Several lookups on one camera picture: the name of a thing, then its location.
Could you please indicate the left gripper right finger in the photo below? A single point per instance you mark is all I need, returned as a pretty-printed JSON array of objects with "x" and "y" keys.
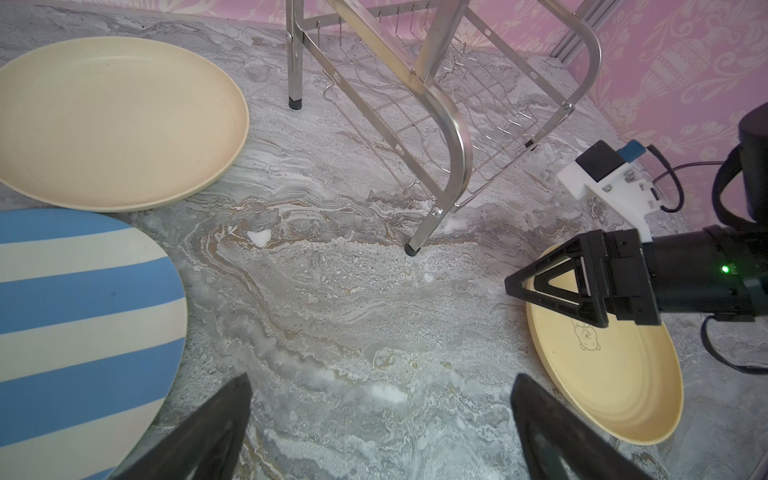
[{"x": 556, "y": 444}]

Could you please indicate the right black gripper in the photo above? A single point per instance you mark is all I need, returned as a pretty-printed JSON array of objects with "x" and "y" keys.
[{"x": 566, "y": 286}]

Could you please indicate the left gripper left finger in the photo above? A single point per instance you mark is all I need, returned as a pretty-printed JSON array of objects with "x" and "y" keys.
[{"x": 207, "y": 444}]

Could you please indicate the yellow plate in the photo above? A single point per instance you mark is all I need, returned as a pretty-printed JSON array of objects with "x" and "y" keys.
[{"x": 625, "y": 378}]

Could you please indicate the chrome wire dish rack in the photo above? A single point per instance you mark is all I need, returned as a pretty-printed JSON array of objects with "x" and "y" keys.
[{"x": 444, "y": 103}]

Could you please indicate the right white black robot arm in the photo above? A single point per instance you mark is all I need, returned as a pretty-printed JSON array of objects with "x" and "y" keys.
[{"x": 720, "y": 270}]

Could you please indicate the blue striped plate rear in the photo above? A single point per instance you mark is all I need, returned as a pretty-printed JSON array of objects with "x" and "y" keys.
[{"x": 93, "y": 327}]

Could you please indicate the cream plate back left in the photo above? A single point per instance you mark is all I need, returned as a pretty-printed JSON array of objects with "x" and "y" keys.
[{"x": 117, "y": 124}]

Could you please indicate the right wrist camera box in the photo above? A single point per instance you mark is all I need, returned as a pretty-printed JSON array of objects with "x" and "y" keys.
[{"x": 610, "y": 175}]

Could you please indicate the right aluminium corner post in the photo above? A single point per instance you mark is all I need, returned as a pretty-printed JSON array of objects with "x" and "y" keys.
[{"x": 586, "y": 15}]

